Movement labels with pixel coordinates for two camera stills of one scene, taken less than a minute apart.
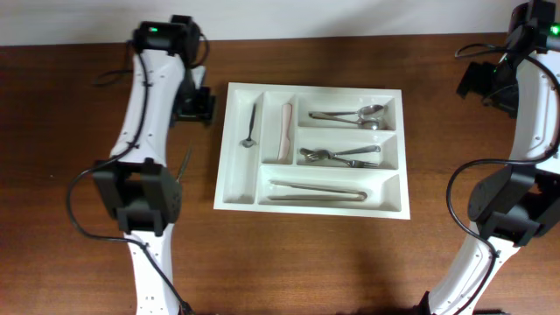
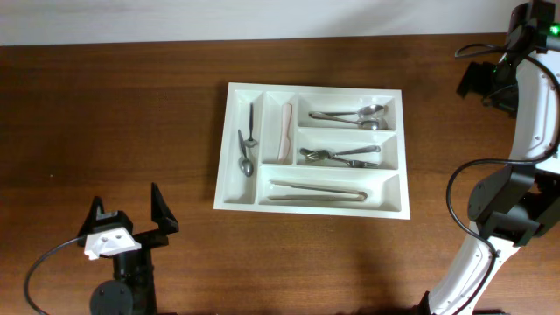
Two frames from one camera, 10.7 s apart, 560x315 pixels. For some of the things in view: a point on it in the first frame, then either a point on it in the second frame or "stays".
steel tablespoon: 375,109 stays
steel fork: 323,154 stays
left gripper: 204,105 to 164,217
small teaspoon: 185,164 to 245,164
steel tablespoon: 369,124 stays
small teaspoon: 248,142 stays
